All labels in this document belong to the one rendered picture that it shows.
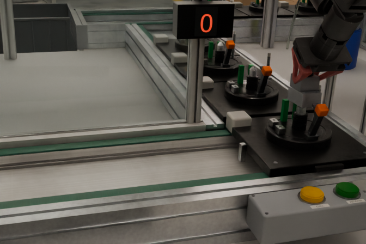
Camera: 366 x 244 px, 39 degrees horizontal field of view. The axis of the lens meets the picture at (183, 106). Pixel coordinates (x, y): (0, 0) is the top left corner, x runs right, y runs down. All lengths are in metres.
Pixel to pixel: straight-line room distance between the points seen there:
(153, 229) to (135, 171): 0.20
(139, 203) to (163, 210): 0.04
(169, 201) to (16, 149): 0.38
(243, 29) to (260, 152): 1.31
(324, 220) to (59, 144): 0.55
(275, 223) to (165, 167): 0.30
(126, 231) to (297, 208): 0.29
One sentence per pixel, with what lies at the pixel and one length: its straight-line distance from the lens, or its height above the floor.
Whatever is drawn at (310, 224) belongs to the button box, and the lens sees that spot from 0.92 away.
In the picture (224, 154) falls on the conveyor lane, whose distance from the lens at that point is 1.14.
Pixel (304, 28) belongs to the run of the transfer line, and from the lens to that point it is 2.43.
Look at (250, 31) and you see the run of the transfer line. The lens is 2.32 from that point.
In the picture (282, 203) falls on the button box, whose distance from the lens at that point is 0.90.
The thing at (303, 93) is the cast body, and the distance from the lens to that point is 1.06.
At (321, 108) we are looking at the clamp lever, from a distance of 1.03.
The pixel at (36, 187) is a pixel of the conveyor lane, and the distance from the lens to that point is 1.03.
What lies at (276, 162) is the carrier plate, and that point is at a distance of 1.01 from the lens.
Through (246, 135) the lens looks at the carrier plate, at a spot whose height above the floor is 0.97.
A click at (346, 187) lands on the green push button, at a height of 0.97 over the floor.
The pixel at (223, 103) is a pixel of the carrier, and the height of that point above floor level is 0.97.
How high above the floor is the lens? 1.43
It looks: 22 degrees down
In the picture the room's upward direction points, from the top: 2 degrees clockwise
